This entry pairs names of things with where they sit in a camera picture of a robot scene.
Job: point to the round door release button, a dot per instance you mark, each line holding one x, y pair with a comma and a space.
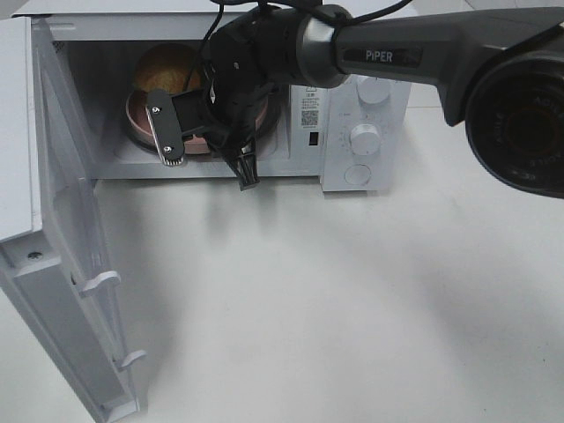
358, 175

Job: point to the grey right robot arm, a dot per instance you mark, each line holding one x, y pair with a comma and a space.
497, 71

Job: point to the burger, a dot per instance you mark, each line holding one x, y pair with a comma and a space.
167, 67

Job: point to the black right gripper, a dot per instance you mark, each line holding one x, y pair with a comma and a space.
244, 61

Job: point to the pink plate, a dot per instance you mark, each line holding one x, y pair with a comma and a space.
140, 131

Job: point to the white microwave oven body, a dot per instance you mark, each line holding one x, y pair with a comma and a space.
104, 41

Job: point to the white timer knob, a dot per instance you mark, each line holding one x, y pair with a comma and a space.
365, 139

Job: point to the white microwave door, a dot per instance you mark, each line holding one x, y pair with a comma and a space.
55, 267

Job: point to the white power knob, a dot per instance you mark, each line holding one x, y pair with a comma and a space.
372, 91

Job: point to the glass turntable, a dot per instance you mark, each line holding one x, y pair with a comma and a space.
267, 120

